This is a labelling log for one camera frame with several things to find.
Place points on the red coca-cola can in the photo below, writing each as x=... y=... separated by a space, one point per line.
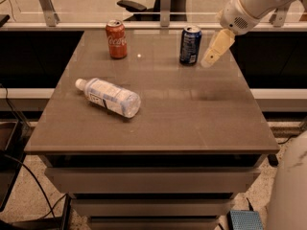
x=116 y=38

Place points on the left metal glass bracket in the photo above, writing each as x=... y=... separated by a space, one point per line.
x=50 y=15

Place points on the grey drawer cabinet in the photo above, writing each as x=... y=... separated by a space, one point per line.
x=196 y=142

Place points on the middle metal glass bracket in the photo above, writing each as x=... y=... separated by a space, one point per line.
x=165 y=6

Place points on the metal glass bracket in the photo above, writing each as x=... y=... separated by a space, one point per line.
x=50 y=15
x=278 y=17
x=165 y=6

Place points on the blue pepsi can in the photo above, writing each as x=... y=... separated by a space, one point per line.
x=190 y=45

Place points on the clear plastic water bottle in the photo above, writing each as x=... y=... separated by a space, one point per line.
x=110 y=96

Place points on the right metal glass bracket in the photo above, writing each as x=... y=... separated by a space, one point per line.
x=278 y=17

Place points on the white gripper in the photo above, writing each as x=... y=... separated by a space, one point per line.
x=237 y=16

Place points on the black office chair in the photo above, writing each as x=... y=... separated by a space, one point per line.
x=143 y=13

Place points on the blue perforated box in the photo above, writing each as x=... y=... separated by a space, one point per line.
x=244 y=220

